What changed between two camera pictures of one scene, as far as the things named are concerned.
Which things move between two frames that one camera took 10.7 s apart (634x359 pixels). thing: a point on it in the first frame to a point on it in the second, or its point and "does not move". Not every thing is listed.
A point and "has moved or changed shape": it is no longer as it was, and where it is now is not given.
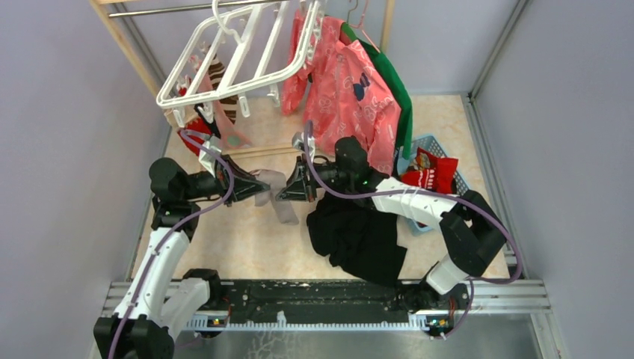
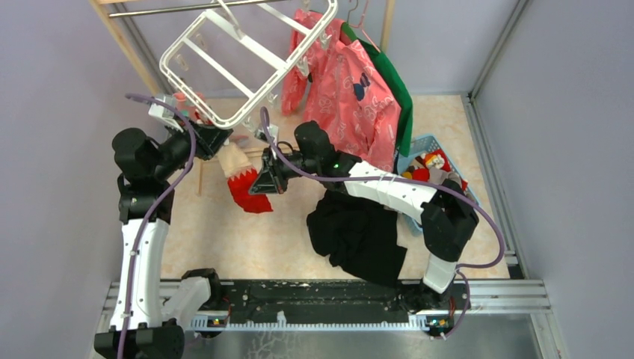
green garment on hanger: x=406 y=121 does not move
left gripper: x=247 y=184 to x=208 y=139
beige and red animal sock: x=191 y=123 has moved or changed shape
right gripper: x=298 y=190 to x=268 y=180
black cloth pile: x=359 y=236 does not move
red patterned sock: x=425 y=174 has moved or changed shape
